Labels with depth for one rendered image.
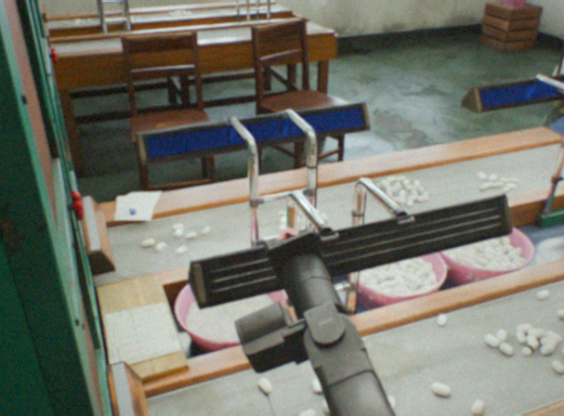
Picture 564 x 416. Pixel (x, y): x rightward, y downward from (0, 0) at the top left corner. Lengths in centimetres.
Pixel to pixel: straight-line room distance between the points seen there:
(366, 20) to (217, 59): 331
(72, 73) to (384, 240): 277
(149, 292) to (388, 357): 58
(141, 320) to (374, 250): 58
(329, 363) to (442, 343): 79
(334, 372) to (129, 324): 82
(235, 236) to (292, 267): 95
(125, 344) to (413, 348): 62
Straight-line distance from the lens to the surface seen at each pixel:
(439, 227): 108
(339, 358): 58
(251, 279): 93
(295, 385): 122
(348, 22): 662
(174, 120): 328
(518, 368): 135
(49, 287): 45
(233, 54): 368
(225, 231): 167
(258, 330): 66
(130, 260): 160
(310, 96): 361
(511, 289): 152
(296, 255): 72
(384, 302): 144
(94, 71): 355
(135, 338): 129
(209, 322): 137
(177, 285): 146
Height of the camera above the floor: 164
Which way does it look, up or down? 30 degrees down
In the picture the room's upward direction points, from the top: straight up
